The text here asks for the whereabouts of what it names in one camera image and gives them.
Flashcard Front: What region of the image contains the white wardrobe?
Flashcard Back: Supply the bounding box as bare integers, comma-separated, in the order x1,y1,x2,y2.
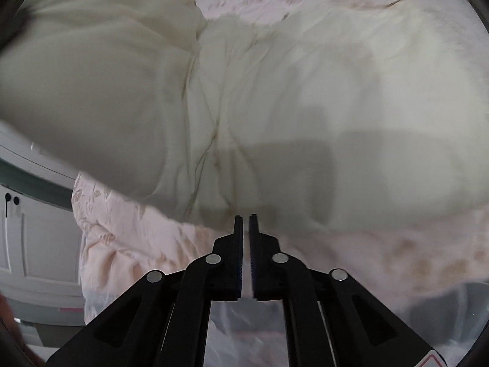
0,122,86,348

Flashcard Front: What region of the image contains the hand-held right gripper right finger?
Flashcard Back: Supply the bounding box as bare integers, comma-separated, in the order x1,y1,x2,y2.
248,213,447,367

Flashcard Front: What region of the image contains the cream quilted jacket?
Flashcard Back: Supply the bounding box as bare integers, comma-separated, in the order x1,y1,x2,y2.
0,0,489,234

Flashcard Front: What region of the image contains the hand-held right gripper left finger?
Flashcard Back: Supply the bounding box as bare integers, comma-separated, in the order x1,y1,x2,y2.
46,214,245,367

